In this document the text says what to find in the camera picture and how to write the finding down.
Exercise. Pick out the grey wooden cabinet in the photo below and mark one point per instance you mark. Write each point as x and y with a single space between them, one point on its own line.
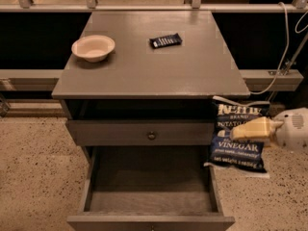
138 108

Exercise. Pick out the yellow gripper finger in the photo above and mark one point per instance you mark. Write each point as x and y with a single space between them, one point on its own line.
255 129

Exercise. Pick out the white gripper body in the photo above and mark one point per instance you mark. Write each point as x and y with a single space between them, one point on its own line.
293 129

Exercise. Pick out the metal stand pole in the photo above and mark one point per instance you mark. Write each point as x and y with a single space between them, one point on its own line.
289 64

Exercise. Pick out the grey top drawer with knob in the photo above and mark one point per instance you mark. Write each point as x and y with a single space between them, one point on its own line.
140 132

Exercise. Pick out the dark blue snack bar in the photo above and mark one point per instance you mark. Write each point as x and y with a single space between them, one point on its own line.
165 41

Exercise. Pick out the cream plastic bowl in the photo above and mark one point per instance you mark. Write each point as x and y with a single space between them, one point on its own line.
93 49

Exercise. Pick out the blue kettle chip bag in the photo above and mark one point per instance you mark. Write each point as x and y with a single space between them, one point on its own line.
225 152

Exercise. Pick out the metal railing frame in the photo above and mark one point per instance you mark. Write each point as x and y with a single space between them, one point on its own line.
150 4

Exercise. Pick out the grey open middle drawer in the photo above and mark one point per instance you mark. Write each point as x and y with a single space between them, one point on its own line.
150 188

